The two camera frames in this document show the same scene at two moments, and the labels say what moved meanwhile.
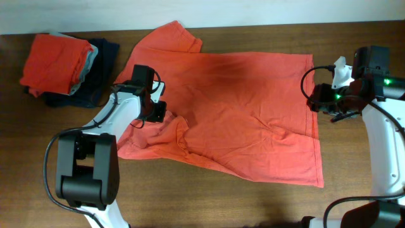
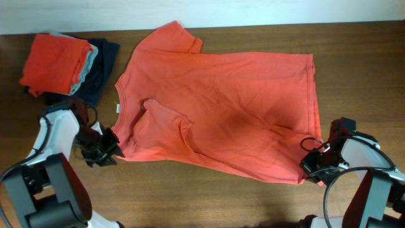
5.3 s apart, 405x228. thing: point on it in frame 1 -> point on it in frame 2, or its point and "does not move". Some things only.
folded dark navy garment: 95,77 does not move
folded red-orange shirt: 55,64 does not move
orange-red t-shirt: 250,114 does not move
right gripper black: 319,96 -> 307,163
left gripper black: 158,116 -> 112,148
